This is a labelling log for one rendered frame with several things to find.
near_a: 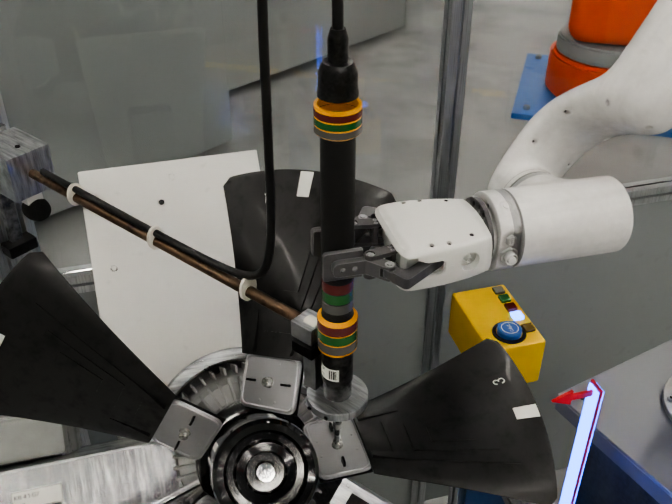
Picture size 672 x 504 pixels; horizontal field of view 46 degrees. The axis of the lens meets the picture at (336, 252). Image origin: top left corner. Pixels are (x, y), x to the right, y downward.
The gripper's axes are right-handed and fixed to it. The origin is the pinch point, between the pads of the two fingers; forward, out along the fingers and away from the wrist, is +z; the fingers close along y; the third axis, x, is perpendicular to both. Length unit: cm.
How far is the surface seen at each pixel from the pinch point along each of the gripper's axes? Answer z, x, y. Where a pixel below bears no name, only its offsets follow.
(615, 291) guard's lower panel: -94, -74, 70
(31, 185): 33, -14, 47
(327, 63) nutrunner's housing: 1.3, 20.0, -0.5
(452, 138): -44, -26, 70
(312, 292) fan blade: 0.1, -11.7, 8.9
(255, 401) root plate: 8.0, -24.0, 5.3
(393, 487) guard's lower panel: -39, -132, 70
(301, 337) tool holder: 3.1, -12.3, 2.1
